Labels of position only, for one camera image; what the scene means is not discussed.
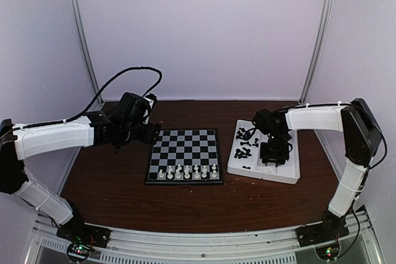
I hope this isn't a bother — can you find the black chess pieces lower cluster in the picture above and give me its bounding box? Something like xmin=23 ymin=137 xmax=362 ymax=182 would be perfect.
xmin=234 ymin=147 xmax=252 ymax=159

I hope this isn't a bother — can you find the left black cable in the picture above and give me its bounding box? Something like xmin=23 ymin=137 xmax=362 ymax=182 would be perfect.
xmin=9 ymin=66 xmax=163 ymax=132

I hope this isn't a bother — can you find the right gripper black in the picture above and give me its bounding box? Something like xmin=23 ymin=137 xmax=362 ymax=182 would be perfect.
xmin=260 ymin=132 xmax=290 ymax=166

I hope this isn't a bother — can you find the white chess king piece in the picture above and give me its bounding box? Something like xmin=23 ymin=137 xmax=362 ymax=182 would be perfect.
xmin=184 ymin=170 xmax=190 ymax=180

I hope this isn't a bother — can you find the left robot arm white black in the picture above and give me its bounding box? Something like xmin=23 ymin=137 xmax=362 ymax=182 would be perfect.
xmin=1 ymin=111 xmax=161 ymax=242

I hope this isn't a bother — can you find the right black cable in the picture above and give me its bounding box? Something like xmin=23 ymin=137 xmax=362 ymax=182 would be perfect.
xmin=239 ymin=126 xmax=259 ymax=141

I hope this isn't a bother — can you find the white chess queen piece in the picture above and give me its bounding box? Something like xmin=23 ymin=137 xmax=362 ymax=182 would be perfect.
xmin=157 ymin=169 xmax=165 ymax=180

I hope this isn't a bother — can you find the aluminium front rail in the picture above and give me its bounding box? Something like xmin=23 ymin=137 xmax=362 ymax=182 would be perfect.
xmin=24 ymin=205 xmax=381 ymax=264

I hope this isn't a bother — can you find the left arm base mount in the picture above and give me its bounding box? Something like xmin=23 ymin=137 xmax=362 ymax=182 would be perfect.
xmin=56 ymin=202 xmax=111 ymax=248

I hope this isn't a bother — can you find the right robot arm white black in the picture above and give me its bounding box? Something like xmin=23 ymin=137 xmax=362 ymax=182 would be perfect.
xmin=252 ymin=98 xmax=385 ymax=241

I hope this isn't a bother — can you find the left controller board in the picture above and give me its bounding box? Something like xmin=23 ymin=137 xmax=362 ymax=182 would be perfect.
xmin=66 ymin=243 xmax=92 ymax=262

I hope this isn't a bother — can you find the right aluminium frame post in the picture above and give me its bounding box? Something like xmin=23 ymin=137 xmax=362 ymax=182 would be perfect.
xmin=299 ymin=0 xmax=334 ymax=103

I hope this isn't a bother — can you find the controller board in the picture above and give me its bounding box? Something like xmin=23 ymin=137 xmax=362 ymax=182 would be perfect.
xmin=315 ymin=243 xmax=340 ymax=261
xmin=66 ymin=243 xmax=92 ymax=262

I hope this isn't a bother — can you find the black cable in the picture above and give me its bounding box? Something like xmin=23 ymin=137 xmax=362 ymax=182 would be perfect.
xmin=239 ymin=126 xmax=259 ymax=141
xmin=9 ymin=66 xmax=163 ymax=132

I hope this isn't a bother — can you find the aluminium frame post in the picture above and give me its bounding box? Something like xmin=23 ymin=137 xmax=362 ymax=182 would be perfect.
xmin=71 ymin=0 xmax=100 ymax=94
xmin=299 ymin=0 xmax=334 ymax=103

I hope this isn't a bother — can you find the right controller board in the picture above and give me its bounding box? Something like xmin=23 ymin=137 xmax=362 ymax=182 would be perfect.
xmin=315 ymin=243 xmax=340 ymax=261

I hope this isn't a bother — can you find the black chess pieces upper cluster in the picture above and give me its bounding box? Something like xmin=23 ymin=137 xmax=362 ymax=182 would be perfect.
xmin=236 ymin=127 xmax=259 ymax=147

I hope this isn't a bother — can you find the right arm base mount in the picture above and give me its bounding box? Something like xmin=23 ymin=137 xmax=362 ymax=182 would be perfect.
xmin=296 ymin=208 xmax=350 ymax=247

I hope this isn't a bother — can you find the white plastic tray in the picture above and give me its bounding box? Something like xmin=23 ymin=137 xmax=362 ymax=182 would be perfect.
xmin=226 ymin=117 xmax=301 ymax=186

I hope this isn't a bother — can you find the left aluminium frame post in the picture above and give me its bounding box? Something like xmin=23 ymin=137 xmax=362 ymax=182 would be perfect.
xmin=71 ymin=0 xmax=100 ymax=94

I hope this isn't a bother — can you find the black white chessboard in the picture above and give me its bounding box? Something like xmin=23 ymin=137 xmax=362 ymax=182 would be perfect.
xmin=145 ymin=128 xmax=223 ymax=185

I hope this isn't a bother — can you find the black chess pieces cluster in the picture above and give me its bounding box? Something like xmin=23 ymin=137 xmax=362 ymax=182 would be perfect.
xmin=234 ymin=147 xmax=252 ymax=159
xmin=236 ymin=127 xmax=259 ymax=147

